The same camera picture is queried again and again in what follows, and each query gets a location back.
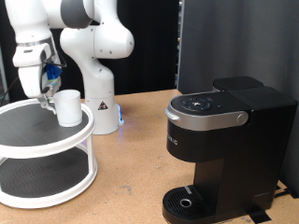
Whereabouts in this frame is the black tape strip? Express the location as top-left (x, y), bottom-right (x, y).
top-left (274, 186), bottom-right (299, 200)
top-left (247, 203), bottom-right (273, 224)

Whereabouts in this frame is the white two-tier turntable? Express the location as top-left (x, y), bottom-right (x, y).
top-left (0, 97), bottom-right (98, 209)

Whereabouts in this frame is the thin black hanging cable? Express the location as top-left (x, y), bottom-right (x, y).
top-left (0, 76), bottom-right (21, 105)

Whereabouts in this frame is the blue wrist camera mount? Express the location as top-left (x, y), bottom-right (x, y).
top-left (41, 62), bottom-right (64, 96)

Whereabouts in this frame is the silver Keurig lid handle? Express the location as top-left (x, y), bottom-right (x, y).
top-left (164, 105), bottom-right (249, 132)

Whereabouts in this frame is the black Keurig coffee machine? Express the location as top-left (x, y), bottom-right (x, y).
top-left (162, 76), bottom-right (298, 224)

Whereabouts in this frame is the white plastic mug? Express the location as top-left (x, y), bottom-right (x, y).
top-left (46, 89), bottom-right (84, 128)

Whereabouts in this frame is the black Keurig drip tray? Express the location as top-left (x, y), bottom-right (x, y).
top-left (162, 185), bottom-right (217, 224)

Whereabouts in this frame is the grey metal frame post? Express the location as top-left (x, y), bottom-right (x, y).
top-left (0, 46), bottom-right (8, 104)
top-left (176, 0), bottom-right (185, 90)

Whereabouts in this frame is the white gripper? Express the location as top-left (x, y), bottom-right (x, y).
top-left (18, 64), bottom-right (50, 109)

